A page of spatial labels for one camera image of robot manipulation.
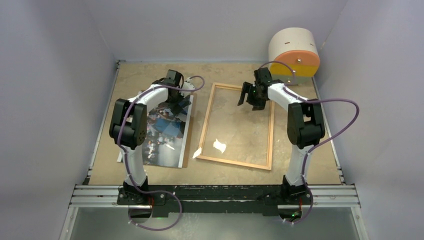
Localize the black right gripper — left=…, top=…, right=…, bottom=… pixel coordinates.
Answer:
left=238, top=81, right=267, bottom=111

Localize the printed colour photo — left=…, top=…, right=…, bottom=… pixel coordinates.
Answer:
left=117, top=94, right=195, bottom=169

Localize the brown cardboard backing board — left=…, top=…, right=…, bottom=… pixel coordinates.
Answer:
left=145, top=92, right=198, bottom=169

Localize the light wooden picture frame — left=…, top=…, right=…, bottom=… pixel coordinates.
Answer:
left=196, top=83, right=275, bottom=171

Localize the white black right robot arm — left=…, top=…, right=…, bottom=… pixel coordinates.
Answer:
left=237, top=67, right=326, bottom=204

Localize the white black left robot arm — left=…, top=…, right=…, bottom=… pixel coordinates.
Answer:
left=109, top=69, right=198, bottom=205

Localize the round white drawer cabinet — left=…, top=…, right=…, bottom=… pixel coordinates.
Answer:
left=268, top=27, right=321, bottom=85

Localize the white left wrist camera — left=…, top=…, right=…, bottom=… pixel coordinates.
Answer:
left=181, top=78, right=195, bottom=92

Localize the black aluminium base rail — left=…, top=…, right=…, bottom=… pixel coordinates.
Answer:
left=70, top=185, right=360, bottom=218

